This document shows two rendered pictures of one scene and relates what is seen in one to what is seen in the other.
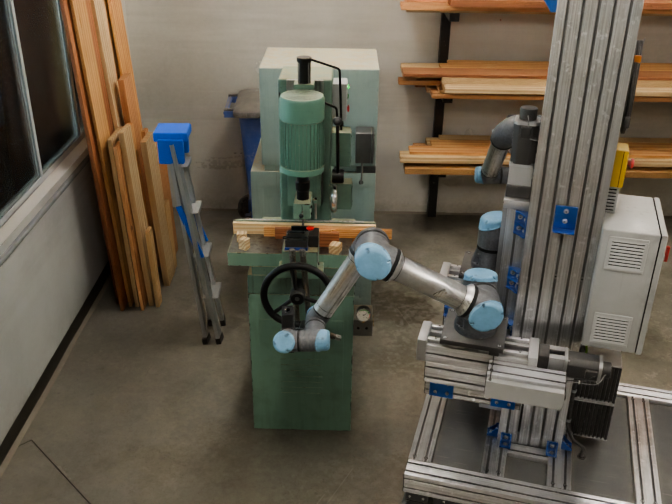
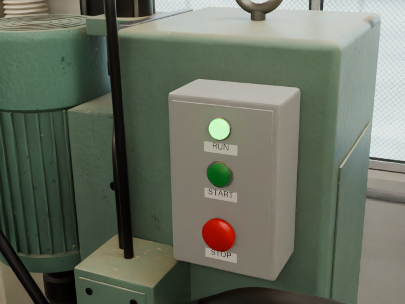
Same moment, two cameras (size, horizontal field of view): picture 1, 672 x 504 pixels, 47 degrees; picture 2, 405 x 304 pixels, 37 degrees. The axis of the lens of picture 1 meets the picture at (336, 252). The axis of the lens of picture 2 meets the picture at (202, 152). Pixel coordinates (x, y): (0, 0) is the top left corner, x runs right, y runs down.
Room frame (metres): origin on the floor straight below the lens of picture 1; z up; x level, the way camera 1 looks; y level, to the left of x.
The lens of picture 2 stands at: (3.42, -0.47, 1.60)
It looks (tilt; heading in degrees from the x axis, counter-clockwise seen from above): 20 degrees down; 114
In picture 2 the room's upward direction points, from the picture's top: 1 degrees counter-clockwise
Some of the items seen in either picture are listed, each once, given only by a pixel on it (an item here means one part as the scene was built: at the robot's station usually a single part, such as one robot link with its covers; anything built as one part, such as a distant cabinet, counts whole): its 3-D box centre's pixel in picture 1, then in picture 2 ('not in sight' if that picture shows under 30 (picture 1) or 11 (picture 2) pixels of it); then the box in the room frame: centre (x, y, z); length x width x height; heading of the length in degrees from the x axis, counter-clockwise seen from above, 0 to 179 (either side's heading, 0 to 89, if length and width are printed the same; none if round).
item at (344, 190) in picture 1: (341, 193); not in sight; (3.11, -0.02, 1.02); 0.09 x 0.07 x 0.12; 89
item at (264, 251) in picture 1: (302, 254); not in sight; (2.82, 0.14, 0.87); 0.61 x 0.30 x 0.06; 89
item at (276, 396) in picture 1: (305, 329); not in sight; (3.05, 0.14, 0.36); 0.58 x 0.45 x 0.71; 179
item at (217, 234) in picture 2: not in sight; (218, 234); (3.24, -0.04, 1.36); 0.03 x 0.01 x 0.03; 179
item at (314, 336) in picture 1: (314, 337); not in sight; (2.27, 0.07, 0.83); 0.11 x 0.11 x 0.08; 88
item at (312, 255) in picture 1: (301, 254); not in sight; (2.73, 0.14, 0.92); 0.15 x 0.13 x 0.09; 89
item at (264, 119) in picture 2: (340, 99); (234, 177); (3.24, -0.01, 1.40); 0.10 x 0.06 x 0.16; 179
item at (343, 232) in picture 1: (327, 232); not in sight; (2.92, 0.04, 0.92); 0.54 x 0.02 x 0.04; 89
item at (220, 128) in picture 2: not in sight; (219, 129); (3.24, -0.04, 1.46); 0.02 x 0.01 x 0.02; 179
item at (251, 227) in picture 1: (304, 228); not in sight; (2.95, 0.13, 0.93); 0.60 x 0.02 x 0.05; 89
